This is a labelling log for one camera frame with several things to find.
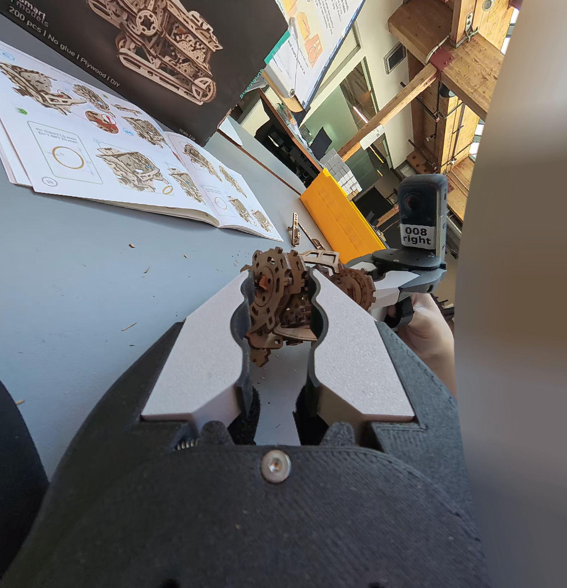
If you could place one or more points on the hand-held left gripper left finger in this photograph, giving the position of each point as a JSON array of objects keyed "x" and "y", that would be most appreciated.
[{"x": 196, "y": 358}]

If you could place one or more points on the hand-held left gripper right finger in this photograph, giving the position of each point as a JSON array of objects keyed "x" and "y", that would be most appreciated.
[{"x": 357, "y": 363}]

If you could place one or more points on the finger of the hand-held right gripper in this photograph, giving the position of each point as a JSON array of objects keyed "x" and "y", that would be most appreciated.
[
  {"x": 364, "y": 265},
  {"x": 386, "y": 294}
]

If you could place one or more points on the brown wooden gear model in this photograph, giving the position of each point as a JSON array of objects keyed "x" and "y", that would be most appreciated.
[{"x": 276, "y": 285}]

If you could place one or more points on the grey desk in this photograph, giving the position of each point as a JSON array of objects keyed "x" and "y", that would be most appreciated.
[{"x": 81, "y": 285}]

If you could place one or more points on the person's right hand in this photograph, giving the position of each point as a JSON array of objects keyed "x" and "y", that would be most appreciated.
[{"x": 430, "y": 340}]

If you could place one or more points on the yellow plastic bin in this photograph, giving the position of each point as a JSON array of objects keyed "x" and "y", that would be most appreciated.
[{"x": 338, "y": 220}]

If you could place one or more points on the small wooden strip part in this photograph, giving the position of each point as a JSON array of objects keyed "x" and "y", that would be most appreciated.
[{"x": 293, "y": 229}]

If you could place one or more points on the stack of white boxes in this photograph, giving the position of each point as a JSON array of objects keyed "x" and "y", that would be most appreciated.
[{"x": 341, "y": 172}]

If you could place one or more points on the printed poster board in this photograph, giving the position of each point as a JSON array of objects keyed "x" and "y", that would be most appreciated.
[{"x": 311, "y": 41}]

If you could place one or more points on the open instruction booklet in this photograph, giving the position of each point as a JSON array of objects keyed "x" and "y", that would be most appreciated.
[{"x": 81, "y": 151}]

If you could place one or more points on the black model kit box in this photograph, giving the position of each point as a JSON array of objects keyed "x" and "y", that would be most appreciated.
[{"x": 81, "y": 36}]

